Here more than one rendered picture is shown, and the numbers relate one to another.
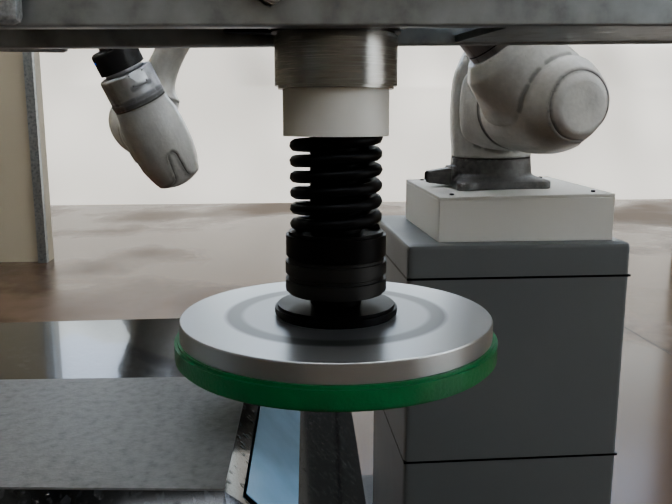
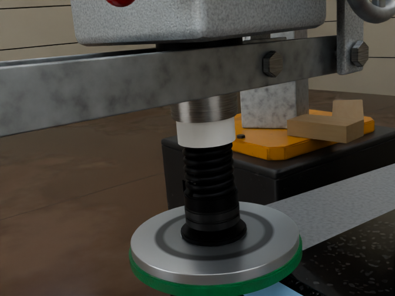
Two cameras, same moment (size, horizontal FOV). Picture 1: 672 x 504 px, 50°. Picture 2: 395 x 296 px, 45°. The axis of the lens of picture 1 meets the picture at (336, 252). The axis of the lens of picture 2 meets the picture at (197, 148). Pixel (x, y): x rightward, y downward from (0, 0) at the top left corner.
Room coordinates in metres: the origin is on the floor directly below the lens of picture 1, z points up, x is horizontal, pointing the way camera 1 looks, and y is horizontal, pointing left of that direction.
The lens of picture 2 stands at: (0.96, -0.29, 1.14)
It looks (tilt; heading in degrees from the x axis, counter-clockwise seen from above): 15 degrees down; 150
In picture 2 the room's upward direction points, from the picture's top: 5 degrees counter-clockwise
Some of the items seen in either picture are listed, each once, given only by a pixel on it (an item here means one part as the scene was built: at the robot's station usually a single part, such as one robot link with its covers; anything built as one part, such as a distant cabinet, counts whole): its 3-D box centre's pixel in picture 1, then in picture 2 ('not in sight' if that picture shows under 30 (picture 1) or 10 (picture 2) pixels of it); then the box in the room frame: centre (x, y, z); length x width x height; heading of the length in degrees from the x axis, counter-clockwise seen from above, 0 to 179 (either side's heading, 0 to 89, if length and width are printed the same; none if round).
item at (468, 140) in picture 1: (494, 98); not in sight; (1.42, -0.31, 1.05); 0.18 x 0.16 x 0.22; 13
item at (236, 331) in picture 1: (336, 321); (214, 236); (0.48, 0.00, 0.87); 0.21 x 0.21 x 0.01
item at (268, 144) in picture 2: not in sight; (276, 127); (-0.29, 0.77, 0.76); 0.49 x 0.49 x 0.05; 4
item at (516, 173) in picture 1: (480, 170); not in sight; (1.43, -0.29, 0.91); 0.22 x 0.18 x 0.06; 99
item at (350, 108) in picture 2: not in sight; (347, 112); (-0.14, 0.95, 0.80); 0.20 x 0.10 x 0.05; 132
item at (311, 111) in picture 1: (336, 108); (205, 125); (0.48, 0.00, 1.02); 0.07 x 0.07 x 0.04
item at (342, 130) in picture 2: not in sight; (324, 127); (-0.04, 0.74, 0.81); 0.20 x 0.10 x 0.05; 12
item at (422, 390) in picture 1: (336, 326); (214, 238); (0.48, 0.00, 0.87); 0.22 x 0.22 x 0.04
